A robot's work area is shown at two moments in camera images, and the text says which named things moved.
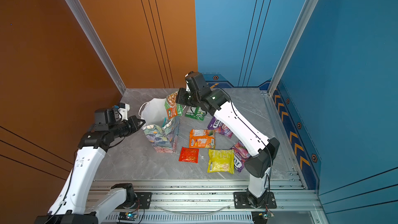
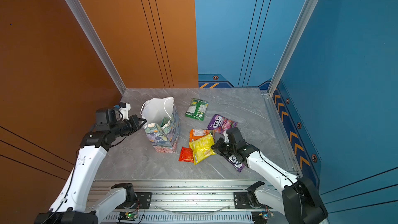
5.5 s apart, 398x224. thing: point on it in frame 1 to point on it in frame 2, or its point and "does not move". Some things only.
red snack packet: x=189 y=154 does not move
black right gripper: x=181 y=95 to x=217 y=146
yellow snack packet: x=221 y=161 to x=201 y=149
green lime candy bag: x=196 y=112 does not move
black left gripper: x=132 y=120 does not move
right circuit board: x=261 y=217 does not move
